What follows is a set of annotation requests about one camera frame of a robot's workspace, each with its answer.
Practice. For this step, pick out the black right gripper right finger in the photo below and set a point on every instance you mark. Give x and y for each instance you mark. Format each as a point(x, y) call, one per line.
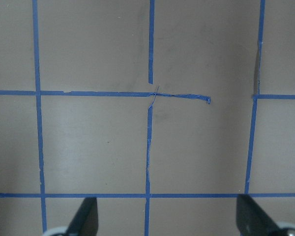
point(252, 220)

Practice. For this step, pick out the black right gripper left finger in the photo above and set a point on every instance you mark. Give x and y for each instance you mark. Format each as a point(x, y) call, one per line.
point(84, 222)

